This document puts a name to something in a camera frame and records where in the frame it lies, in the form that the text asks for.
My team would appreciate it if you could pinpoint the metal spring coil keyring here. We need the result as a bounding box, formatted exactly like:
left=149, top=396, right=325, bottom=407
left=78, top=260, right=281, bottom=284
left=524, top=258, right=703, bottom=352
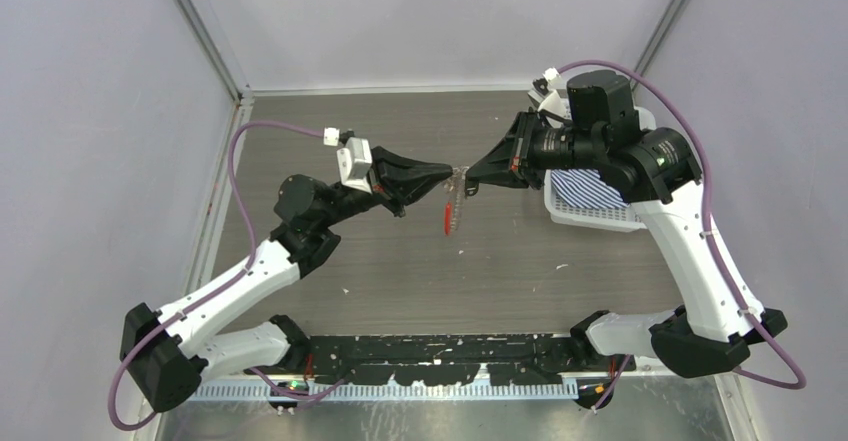
left=444, top=166, right=469, bottom=232

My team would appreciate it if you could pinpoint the aluminium frame rail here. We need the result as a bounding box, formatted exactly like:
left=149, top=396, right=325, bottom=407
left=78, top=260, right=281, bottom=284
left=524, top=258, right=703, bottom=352
left=142, top=328, right=742, bottom=403

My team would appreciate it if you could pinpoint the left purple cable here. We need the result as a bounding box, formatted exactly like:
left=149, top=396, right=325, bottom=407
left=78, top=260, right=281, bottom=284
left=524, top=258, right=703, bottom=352
left=107, top=119, right=346, bottom=433

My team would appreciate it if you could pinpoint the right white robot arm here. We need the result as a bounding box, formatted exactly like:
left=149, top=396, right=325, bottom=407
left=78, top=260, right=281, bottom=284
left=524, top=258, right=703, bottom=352
left=465, top=70, right=787, bottom=378

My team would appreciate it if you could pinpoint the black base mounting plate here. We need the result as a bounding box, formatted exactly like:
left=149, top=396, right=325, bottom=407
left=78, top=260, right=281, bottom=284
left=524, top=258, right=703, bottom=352
left=243, top=333, right=637, bottom=388

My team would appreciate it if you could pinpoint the white plastic basket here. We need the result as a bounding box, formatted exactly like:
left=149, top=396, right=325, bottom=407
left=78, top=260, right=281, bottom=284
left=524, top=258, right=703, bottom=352
left=544, top=106, right=658, bottom=234

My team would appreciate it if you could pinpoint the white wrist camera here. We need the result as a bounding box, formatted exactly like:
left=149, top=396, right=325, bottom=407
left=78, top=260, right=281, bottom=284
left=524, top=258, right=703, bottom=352
left=323, top=127, right=373, bottom=194
left=527, top=67, right=571, bottom=124

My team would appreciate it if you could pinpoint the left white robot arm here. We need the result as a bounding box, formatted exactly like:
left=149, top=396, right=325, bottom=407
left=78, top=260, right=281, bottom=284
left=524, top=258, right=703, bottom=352
left=120, top=147, right=453, bottom=413

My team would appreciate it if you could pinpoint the red handled key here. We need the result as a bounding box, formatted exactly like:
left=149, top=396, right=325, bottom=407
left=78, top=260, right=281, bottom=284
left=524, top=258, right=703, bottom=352
left=443, top=202, right=454, bottom=236

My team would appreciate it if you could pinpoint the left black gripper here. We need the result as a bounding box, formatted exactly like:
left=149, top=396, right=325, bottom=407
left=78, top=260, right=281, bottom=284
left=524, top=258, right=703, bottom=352
left=318, top=145, right=452, bottom=229

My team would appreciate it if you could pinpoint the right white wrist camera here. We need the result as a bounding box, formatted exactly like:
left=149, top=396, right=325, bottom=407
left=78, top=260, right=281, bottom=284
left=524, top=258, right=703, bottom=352
left=527, top=67, right=571, bottom=124

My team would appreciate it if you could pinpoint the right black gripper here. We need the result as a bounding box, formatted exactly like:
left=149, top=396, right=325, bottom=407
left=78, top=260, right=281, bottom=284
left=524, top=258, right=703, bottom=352
left=467, top=104, right=604, bottom=189

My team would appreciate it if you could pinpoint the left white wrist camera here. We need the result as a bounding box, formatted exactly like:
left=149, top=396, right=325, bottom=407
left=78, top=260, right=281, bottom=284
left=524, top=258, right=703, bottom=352
left=323, top=127, right=373, bottom=194

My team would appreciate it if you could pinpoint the blue striped cloth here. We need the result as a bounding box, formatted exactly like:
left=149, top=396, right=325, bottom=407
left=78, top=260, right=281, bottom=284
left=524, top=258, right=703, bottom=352
left=550, top=169, right=629, bottom=210

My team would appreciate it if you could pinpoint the purple cable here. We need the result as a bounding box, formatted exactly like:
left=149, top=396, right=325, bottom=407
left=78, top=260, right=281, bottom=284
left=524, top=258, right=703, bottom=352
left=556, top=60, right=808, bottom=413
left=107, top=119, right=346, bottom=433

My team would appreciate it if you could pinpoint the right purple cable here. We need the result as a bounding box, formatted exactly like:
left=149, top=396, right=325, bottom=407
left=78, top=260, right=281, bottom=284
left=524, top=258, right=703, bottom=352
left=556, top=60, right=808, bottom=413

